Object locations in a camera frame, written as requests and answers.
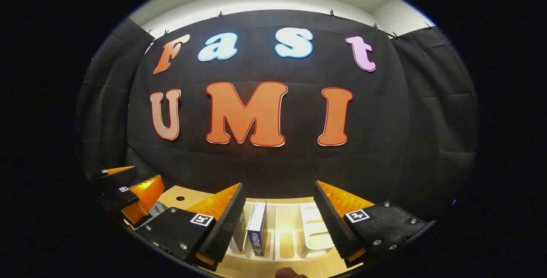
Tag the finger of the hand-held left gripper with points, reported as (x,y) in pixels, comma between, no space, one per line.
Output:
(115,175)
(128,197)

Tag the grey schoolbag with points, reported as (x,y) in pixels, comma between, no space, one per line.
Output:
(158,209)

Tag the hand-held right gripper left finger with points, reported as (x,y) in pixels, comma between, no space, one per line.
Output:
(230,222)

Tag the black backdrop cloth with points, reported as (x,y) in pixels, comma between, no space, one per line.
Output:
(265,167)

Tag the blue and white book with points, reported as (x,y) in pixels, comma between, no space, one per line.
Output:
(257,226)

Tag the white book with grey photo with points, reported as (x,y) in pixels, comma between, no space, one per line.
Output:
(239,235)

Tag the white bookshelf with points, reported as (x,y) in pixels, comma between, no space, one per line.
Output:
(314,226)

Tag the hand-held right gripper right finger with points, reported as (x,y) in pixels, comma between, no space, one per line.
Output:
(327,218)

